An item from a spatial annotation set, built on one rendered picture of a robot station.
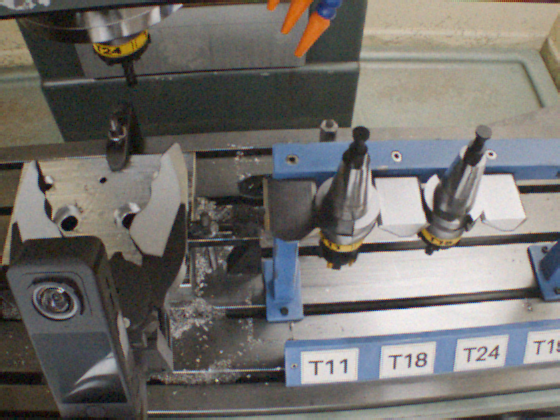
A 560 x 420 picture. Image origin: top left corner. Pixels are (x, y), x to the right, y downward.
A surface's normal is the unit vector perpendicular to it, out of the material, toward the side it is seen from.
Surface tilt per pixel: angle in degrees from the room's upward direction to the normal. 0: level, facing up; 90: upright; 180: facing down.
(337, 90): 90
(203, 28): 90
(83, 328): 63
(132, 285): 2
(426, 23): 90
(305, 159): 0
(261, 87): 90
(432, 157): 0
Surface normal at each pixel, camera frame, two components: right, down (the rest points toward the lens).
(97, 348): 0.06, 0.51
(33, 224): 0.00, -0.50
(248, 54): 0.02, 0.84
